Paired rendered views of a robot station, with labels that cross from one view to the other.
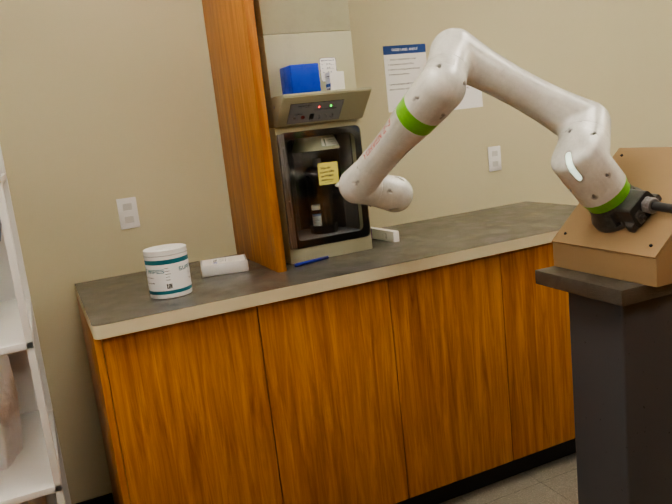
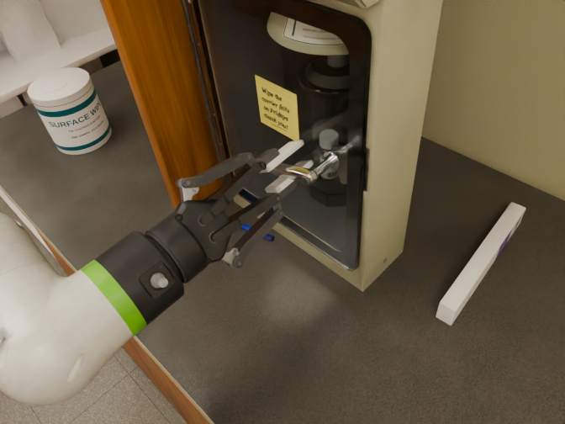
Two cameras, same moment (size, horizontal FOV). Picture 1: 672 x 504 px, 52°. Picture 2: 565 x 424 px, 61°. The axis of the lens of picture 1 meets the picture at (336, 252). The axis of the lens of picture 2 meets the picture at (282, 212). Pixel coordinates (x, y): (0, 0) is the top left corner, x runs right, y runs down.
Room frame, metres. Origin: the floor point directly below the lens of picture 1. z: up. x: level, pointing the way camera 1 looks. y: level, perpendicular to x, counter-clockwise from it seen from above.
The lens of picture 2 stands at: (2.23, -0.52, 1.60)
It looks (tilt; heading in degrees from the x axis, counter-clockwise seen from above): 46 degrees down; 73
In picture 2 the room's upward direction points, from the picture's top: 7 degrees counter-clockwise
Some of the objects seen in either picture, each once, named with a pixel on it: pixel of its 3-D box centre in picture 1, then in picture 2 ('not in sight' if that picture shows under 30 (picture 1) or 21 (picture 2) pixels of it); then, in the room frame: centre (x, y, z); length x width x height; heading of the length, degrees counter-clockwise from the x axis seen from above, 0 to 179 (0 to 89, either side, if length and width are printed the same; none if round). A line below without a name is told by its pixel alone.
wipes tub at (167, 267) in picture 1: (168, 270); (71, 111); (2.08, 0.52, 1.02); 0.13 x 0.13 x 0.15
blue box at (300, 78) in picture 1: (300, 79); not in sight; (2.32, 0.05, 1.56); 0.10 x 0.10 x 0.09; 23
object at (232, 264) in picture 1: (224, 265); not in sight; (2.35, 0.39, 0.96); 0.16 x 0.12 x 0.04; 101
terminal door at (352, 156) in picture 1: (326, 186); (276, 132); (2.39, 0.01, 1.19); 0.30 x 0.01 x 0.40; 113
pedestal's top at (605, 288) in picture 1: (622, 275); not in sight; (1.78, -0.76, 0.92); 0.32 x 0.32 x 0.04; 21
